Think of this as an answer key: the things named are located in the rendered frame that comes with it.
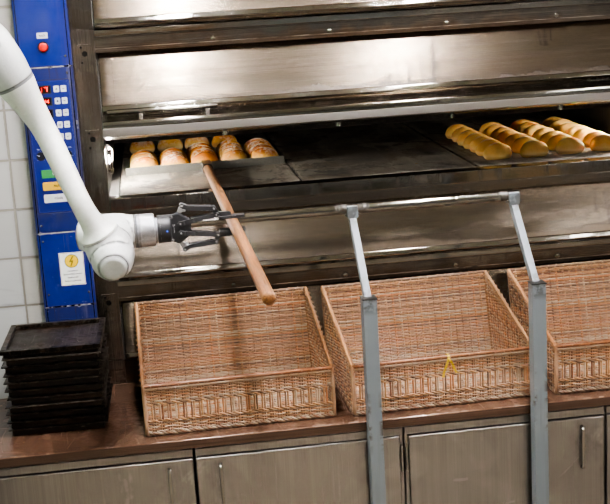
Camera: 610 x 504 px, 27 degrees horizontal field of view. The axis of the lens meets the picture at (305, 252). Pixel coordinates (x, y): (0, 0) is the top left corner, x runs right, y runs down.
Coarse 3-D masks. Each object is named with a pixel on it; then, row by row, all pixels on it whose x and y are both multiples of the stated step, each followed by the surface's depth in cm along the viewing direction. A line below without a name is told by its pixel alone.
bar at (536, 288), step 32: (512, 192) 366; (192, 224) 356; (224, 224) 358; (352, 224) 360; (544, 288) 350; (544, 320) 352; (544, 352) 354; (544, 384) 356; (544, 416) 359; (544, 448) 361; (384, 480) 356; (544, 480) 363
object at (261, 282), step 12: (204, 168) 422; (216, 180) 394; (216, 192) 376; (228, 204) 355; (240, 228) 323; (240, 240) 310; (252, 252) 297; (252, 264) 285; (252, 276) 279; (264, 276) 274; (264, 288) 264; (264, 300) 261
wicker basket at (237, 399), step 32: (288, 288) 400; (160, 320) 394; (192, 320) 395; (224, 320) 396; (256, 320) 398; (288, 320) 399; (160, 352) 394; (192, 352) 395; (224, 352) 396; (256, 352) 397; (288, 352) 399; (320, 352) 378; (160, 384) 352; (192, 384) 353; (224, 384) 355; (256, 384) 356; (288, 384) 358; (320, 384) 359; (160, 416) 354; (192, 416) 356; (224, 416) 357; (256, 416) 359; (288, 416) 360; (320, 416) 361
